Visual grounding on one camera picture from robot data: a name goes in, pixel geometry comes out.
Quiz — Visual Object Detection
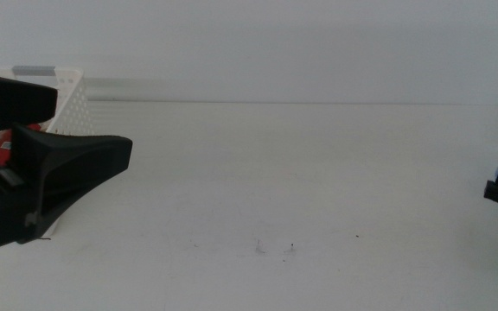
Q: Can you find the red cola can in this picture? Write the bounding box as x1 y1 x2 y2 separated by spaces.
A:
0 123 42 169

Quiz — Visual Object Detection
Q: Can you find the white perforated plastic basket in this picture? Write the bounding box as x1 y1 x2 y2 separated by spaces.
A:
0 65 97 238

